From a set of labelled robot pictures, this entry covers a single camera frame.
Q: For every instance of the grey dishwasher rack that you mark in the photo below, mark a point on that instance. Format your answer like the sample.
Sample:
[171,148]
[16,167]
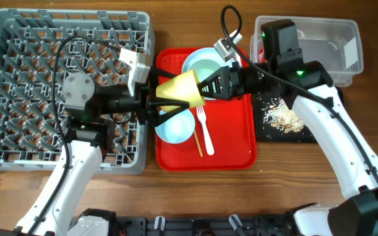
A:
[38,49]

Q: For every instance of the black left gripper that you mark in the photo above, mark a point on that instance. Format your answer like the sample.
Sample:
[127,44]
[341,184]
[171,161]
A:
[159,102]

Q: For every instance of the rice and peanut shells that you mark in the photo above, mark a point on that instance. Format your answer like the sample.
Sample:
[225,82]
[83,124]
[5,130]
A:
[278,115]

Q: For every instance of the clear plastic bin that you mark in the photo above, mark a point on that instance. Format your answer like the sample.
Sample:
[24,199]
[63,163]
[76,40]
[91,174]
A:
[335,43]

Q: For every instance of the white plastic fork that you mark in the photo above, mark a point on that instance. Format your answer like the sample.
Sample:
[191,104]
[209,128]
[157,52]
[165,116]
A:
[201,115]

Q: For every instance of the yellow plastic cup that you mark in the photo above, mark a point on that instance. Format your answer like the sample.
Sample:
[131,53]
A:
[183,87]

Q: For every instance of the black plastic bin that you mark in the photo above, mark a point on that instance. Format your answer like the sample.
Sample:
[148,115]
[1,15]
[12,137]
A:
[266,133]

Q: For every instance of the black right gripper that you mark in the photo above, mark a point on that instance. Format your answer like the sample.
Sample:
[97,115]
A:
[226,75]

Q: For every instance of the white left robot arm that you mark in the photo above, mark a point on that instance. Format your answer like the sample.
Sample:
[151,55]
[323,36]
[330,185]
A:
[87,139]

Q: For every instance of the red snack wrapper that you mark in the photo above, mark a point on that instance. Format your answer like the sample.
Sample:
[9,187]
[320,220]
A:
[261,57]

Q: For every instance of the wooden chopstick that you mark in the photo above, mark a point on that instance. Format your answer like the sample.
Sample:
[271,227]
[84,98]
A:
[198,144]

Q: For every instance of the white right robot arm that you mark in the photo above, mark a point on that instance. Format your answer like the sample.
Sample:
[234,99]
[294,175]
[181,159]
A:
[309,91]

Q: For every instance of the light blue bowl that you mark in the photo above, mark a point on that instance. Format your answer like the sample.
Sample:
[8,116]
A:
[177,129]

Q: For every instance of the light blue plate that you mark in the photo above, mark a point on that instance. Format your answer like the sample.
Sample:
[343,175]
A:
[205,62]

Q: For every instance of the red plastic tray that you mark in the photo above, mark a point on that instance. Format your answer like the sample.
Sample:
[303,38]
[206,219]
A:
[232,129]

